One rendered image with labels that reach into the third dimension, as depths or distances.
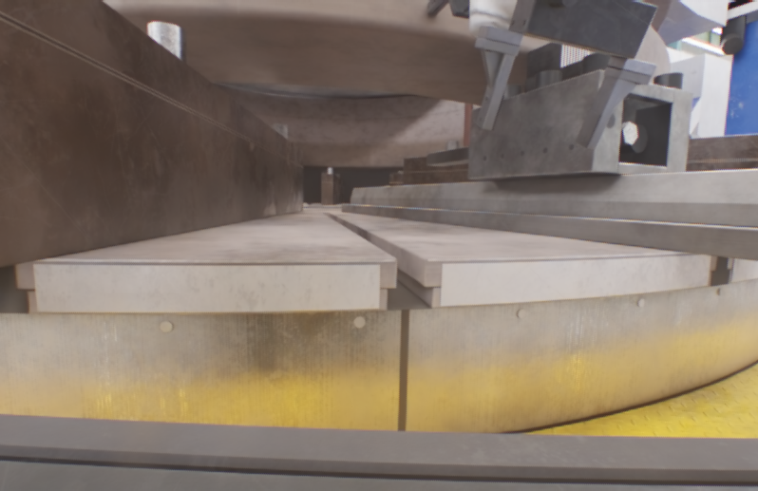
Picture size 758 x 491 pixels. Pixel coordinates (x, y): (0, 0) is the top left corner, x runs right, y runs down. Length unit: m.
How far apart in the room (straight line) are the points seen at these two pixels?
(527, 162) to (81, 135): 0.93
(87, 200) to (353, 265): 0.40
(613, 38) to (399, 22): 0.76
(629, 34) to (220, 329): 0.61
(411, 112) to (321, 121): 1.26
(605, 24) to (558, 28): 0.05
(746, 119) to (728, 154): 3.39
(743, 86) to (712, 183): 4.69
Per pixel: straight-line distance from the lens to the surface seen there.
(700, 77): 6.99
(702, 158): 2.16
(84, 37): 0.74
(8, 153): 0.60
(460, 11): 1.04
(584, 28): 0.49
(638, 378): 0.93
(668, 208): 0.96
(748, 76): 5.62
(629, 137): 1.07
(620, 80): 0.54
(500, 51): 0.47
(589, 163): 0.97
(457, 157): 1.56
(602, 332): 0.82
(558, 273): 0.68
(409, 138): 5.38
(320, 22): 1.16
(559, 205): 1.12
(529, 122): 1.11
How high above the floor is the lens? 0.39
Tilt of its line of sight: 7 degrees down
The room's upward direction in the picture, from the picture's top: 1 degrees clockwise
